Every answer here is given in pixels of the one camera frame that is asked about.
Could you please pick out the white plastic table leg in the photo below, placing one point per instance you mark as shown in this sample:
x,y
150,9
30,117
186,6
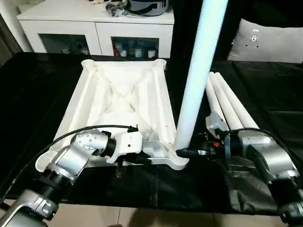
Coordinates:
x,y
225,104
201,71
214,101
236,101

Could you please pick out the white plastic table top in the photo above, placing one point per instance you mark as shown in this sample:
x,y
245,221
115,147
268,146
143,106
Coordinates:
x,y
118,71

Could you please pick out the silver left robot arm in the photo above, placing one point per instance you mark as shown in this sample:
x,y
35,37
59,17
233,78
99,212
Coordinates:
x,y
78,151

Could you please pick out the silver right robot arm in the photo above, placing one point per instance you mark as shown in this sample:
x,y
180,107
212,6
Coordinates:
x,y
267,151

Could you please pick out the black work mat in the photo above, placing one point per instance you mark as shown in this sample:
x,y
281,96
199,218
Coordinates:
x,y
35,106

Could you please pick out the black box with yellow label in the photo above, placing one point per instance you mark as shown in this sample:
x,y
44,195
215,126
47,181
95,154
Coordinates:
x,y
182,35

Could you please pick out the grey cushion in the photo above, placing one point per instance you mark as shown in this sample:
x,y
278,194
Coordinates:
x,y
272,45

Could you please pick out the white cabinet with glass doors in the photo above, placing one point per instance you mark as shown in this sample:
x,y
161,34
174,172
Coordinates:
x,y
94,26

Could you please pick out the dark tangled small object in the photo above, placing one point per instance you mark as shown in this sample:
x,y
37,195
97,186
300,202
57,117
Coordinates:
x,y
116,10

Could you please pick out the grey rounded device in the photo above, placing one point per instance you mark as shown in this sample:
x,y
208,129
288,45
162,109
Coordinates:
x,y
149,8

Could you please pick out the pale small toy figure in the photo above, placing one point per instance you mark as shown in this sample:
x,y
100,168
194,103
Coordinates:
x,y
98,2

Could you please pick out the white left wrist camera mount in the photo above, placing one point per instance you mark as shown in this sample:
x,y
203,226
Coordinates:
x,y
127,144

